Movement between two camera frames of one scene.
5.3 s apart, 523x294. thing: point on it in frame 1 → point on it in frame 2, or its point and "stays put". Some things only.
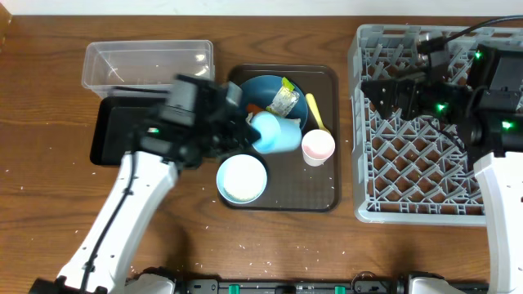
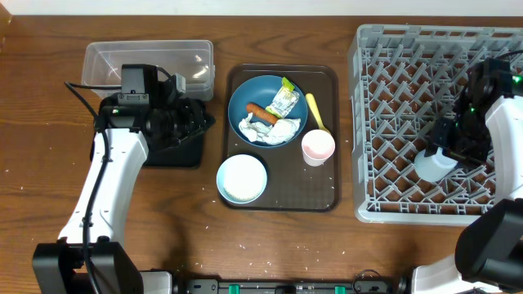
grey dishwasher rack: (413, 169) stays put
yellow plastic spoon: (311, 101) stays put
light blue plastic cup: (278, 134) → (435, 167)
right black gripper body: (392, 96) → (449, 144)
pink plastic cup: (317, 146) stays put
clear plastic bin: (138, 69) stays put
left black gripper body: (230, 127) → (196, 122)
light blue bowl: (241, 179) stays put
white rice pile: (243, 176) stays put
